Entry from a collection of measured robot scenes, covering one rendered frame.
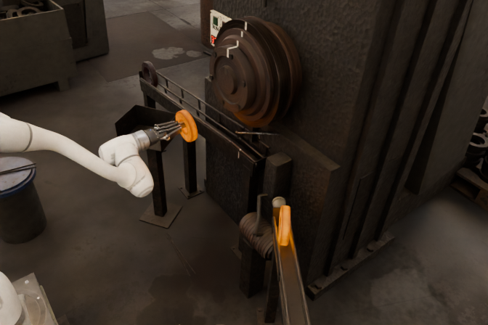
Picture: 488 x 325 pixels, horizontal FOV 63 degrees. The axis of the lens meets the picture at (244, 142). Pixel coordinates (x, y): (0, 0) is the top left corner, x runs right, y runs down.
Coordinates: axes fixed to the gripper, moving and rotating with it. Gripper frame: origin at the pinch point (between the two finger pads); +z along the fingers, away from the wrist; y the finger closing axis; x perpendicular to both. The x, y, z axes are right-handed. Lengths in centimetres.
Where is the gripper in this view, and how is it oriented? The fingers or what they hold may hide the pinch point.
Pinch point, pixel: (185, 122)
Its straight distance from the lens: 189.5
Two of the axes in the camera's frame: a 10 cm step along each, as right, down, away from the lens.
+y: 6.0, 4.9, -6.3
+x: 0.0, -7.9, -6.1
